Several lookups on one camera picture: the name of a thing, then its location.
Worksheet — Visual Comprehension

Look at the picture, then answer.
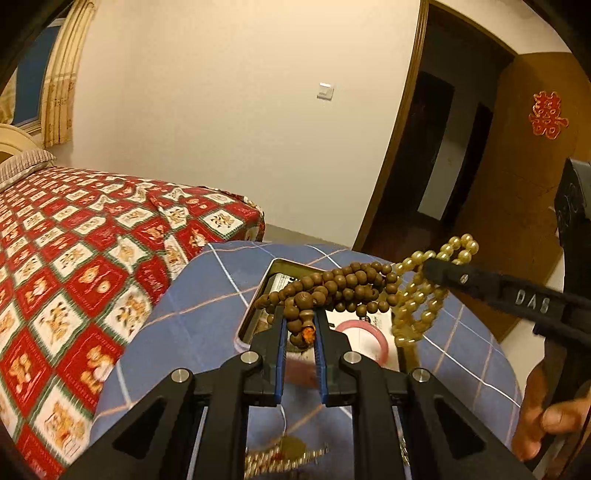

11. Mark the cream wooden headboard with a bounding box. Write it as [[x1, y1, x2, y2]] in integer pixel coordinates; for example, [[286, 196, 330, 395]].
[[0, 122, 44, 162]]

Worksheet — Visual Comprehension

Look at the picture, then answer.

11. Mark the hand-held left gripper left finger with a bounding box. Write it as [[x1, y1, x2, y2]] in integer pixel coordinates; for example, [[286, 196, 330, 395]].
[[65, 305, 289, 480]]

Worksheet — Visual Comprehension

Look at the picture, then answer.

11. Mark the narrow beige curtain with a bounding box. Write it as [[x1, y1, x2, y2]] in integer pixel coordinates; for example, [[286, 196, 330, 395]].
[[41, 0, 100, 147]]

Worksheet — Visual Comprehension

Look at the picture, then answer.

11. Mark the white paper card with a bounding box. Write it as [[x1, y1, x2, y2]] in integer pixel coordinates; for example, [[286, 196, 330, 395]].
[[269, 272, 303, 292]]

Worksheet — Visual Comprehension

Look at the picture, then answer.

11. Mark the striped pillow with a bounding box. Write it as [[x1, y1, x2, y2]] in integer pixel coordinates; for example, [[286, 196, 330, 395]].
[[0, 148, 56, 190]]

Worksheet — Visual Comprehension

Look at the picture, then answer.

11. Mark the brown wooden door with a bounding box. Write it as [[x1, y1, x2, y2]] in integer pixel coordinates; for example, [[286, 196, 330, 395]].
[[466, 53, 585, 342]]

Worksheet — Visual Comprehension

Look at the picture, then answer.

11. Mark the red paper door decoration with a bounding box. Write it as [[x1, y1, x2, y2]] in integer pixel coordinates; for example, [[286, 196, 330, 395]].
[[529, 91, 570, 138]]

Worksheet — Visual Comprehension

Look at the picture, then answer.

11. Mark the yellow bead necklace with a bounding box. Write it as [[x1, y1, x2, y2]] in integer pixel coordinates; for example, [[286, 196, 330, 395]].
[[392, 233, 480, 349]]

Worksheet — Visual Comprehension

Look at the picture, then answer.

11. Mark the pink bangle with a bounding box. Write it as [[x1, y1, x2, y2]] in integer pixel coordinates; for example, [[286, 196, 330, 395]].
[[333, 318, 400, 370]]

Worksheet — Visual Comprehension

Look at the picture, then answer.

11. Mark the brown wooden bead necklace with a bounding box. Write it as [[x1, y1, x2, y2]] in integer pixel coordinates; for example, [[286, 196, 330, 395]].
[[253, 261, 407, 349]]

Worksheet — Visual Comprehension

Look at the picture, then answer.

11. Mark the dark wooden door frame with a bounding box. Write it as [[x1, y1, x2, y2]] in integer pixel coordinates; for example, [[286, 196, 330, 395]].
[[352, 0, 518, 254]]

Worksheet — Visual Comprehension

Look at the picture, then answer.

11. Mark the blue checked tablecloth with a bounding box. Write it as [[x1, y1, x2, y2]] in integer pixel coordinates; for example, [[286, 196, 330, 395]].
[[90, 241, 525, 480]]

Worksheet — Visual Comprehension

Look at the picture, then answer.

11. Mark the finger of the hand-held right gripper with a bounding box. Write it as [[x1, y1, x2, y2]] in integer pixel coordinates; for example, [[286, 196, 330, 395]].
[[424, 257, 591, 324]]

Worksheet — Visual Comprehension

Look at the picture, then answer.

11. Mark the window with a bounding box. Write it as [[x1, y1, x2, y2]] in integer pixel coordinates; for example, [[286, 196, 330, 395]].
[[9, 18, 63, 127]]

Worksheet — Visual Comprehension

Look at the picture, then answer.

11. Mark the red printed bedspread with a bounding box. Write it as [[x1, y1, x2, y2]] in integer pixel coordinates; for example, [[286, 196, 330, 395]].
[[0, 166, 266, 480]]

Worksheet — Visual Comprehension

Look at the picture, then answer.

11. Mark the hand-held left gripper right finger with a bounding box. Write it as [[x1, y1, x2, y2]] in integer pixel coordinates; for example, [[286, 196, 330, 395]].
[[315, 309, 536, 480]]

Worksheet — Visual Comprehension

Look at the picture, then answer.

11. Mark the gold chain bracelet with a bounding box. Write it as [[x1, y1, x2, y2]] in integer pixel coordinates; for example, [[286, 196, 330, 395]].
[[245, 438, 331, 480]]

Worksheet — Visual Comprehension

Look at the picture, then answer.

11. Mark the person's right hand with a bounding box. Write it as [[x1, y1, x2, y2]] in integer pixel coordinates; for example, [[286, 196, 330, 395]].
[[512, 354, 591, 462]]

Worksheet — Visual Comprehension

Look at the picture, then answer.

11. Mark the pink tin box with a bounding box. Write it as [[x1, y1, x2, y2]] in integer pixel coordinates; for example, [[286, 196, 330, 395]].
[[236, 257, 416, 384]]

